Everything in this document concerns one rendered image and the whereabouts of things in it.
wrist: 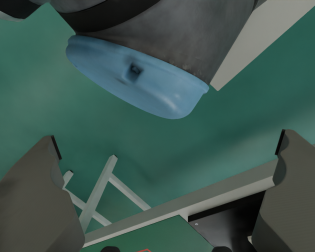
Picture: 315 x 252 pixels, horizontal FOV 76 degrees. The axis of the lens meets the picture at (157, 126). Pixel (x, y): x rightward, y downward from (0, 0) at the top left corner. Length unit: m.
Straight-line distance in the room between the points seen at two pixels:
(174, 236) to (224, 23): 0.74
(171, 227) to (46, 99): 1.19
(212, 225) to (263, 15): 0.57
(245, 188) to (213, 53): 0.50
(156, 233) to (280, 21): 0.72
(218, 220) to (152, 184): 1.14
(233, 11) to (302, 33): 1.10
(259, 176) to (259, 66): 0.76
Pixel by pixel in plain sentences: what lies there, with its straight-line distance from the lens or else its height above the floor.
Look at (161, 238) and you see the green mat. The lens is 0.85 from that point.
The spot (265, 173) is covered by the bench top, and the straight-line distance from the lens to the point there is 0.62.
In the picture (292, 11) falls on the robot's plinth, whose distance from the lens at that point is 0.43.
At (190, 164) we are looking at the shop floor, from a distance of 1.57.
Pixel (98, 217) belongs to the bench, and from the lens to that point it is 1.98.
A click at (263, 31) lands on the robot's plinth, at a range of 0.42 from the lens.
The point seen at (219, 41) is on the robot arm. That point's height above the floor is 0.98.
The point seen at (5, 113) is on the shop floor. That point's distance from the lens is 1.89.
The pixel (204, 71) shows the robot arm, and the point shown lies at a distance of 0.16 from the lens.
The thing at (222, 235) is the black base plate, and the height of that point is 0.77.
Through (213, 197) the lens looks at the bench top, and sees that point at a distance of 0.64.
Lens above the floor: 1.15
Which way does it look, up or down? 56 degrees down
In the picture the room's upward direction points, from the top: 166 degrees counter-clockwise
